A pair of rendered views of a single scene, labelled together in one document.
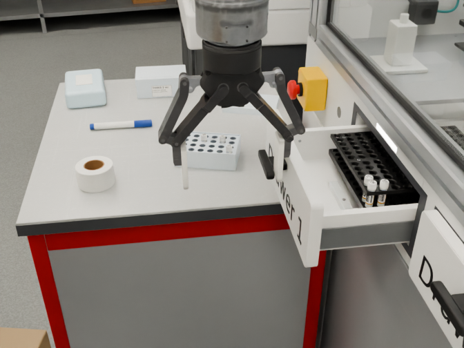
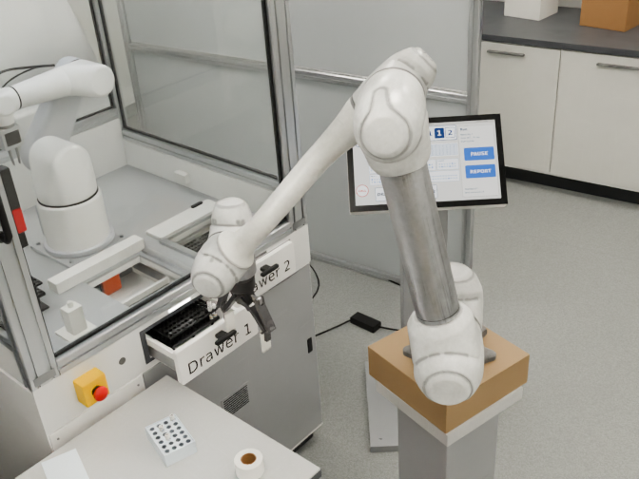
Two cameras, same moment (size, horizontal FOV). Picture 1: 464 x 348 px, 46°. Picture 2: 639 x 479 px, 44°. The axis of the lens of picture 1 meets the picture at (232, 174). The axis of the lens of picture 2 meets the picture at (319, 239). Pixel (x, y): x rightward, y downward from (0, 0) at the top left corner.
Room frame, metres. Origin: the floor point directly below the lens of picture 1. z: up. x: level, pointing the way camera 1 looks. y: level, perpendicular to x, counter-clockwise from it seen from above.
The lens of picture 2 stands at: (1.57, 1.45, 2.19)
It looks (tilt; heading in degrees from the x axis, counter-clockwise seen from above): 30 degrees down; 231
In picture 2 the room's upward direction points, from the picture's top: 4 degrees counter-clockwise
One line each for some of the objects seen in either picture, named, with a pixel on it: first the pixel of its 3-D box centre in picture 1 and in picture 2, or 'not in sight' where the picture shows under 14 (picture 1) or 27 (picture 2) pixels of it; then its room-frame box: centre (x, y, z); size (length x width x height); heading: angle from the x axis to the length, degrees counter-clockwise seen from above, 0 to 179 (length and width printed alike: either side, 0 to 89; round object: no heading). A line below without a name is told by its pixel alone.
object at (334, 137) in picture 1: (352, 161); (192, 321); (0.73, -0.19, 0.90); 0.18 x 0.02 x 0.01; 8
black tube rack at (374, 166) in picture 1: (411, 172); (171, 317); (0.74, -0.29, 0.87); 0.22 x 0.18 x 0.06; 98
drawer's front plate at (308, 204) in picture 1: (289, 179); (217, 341); (0.71, -0.09, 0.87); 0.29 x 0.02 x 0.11; 8
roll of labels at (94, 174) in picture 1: (95, 173); (249, 465); (0.88, 0.26, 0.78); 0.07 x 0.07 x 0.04
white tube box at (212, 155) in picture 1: (208, 150); (170, 439); (0.97, 0.05, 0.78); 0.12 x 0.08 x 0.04; 82
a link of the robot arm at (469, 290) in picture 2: not in sight; (451, 306); (0.31, 0.40, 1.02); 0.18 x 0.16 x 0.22; 40
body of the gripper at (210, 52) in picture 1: (231, 71); (242, 289); (0.67, 0.00, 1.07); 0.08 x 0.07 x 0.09; 98
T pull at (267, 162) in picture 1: (273, 163); (222, 335); (0.71, -0.06, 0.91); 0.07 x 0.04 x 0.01; 8
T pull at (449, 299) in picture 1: (460, 306); (266, 269); (0.42, -0.24, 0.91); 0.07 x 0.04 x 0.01; 8
